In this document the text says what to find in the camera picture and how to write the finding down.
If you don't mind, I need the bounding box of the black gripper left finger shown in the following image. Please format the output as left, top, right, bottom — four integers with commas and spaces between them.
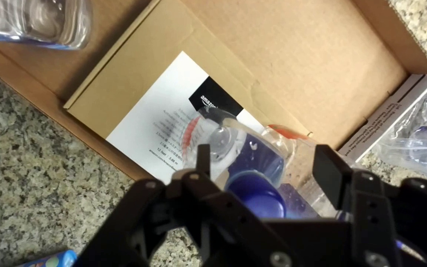
74, 143, 247, 267

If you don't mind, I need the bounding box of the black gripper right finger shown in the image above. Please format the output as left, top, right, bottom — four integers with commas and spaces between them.
312, 145, 427, 267

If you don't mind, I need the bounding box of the grey tube with blue end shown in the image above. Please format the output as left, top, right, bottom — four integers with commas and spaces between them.
17, 248, 80, 267

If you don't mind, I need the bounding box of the white printed paper label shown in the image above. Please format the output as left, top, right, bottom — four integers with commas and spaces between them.
105, 51, 266, 186

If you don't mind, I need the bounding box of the flat brown cardboard box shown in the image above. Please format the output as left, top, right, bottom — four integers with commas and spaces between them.
63, 0, 314, 185

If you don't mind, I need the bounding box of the clear plastic bottle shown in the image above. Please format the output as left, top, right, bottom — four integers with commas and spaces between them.
379, 79, 427, 186

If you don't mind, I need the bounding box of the shallow open cardboard tray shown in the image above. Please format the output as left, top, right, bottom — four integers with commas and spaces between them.
0, 0, 427, 183

